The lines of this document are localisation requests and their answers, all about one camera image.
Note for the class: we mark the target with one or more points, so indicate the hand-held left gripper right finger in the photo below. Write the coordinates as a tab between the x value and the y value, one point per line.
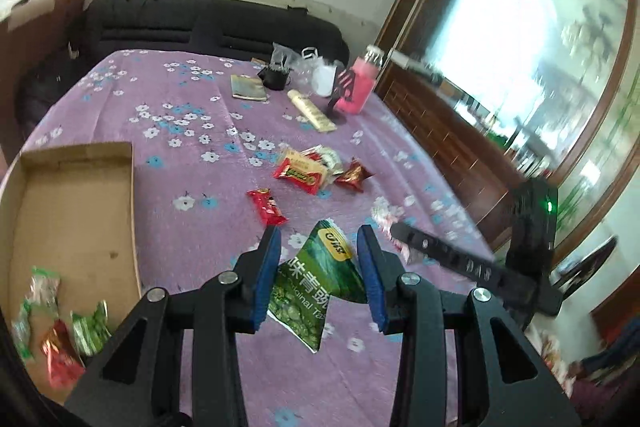
372	279

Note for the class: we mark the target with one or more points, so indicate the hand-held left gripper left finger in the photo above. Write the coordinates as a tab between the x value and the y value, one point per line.
265	279

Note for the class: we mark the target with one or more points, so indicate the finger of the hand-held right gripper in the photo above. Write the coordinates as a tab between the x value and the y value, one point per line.
445	256

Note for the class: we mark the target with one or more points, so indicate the green pea snack packet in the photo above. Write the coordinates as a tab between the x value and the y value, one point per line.
320	287

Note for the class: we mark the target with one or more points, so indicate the white and red candy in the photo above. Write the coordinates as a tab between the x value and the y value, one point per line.
387	213

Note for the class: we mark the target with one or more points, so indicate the cardboard box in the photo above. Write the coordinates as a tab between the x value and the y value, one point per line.
65	227

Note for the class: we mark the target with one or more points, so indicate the dark wooden chair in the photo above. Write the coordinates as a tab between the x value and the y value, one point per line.
585	269

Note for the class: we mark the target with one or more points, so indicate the small red snack packet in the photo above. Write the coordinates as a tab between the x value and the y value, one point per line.
268	207

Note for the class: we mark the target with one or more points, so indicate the dark red candy packet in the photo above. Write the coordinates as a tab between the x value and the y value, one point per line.
353	175

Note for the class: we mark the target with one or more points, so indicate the red and yellow snack packet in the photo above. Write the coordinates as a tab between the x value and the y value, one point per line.
300	172

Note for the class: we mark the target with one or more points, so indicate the purple floral tablecloth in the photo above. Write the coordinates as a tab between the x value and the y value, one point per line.
200	147

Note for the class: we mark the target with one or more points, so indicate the long cream snack packet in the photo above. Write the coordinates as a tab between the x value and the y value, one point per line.
310	109

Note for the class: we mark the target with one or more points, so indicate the green foil snack packet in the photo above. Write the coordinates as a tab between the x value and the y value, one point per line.
90	326

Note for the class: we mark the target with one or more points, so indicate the wooden framed mirror cabinet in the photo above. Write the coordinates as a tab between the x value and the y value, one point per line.
525	67

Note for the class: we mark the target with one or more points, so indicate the yellow booklet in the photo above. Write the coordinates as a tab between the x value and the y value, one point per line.
247	88

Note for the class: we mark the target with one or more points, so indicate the pink bottle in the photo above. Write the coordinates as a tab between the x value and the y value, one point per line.
361	82

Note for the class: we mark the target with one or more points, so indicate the black cup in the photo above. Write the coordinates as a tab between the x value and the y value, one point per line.
275	76

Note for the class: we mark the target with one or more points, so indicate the white cup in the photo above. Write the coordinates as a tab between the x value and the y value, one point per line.
325	79

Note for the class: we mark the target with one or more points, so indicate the shiny red wrapped candy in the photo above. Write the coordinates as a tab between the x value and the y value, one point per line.
59	353

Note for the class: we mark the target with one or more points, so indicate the green and clear wrapped candy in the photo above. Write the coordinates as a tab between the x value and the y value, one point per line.
44	286

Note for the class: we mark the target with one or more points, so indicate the clear plastic bag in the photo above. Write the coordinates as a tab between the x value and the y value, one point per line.
286	55

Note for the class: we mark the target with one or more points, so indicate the small green wrapped candy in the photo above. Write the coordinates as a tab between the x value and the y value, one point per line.
21	332

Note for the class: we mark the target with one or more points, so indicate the black sofa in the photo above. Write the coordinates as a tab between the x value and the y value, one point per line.
200	29

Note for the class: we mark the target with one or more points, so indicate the black bag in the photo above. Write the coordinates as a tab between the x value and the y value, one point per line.
45	79

